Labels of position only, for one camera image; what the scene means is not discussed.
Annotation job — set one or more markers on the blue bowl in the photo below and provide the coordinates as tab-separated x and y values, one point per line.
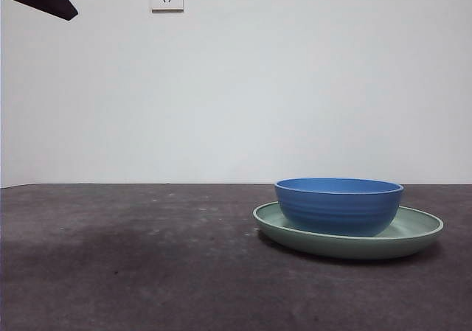
335	213

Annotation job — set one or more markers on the green plate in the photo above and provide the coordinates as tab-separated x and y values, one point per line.
350	248

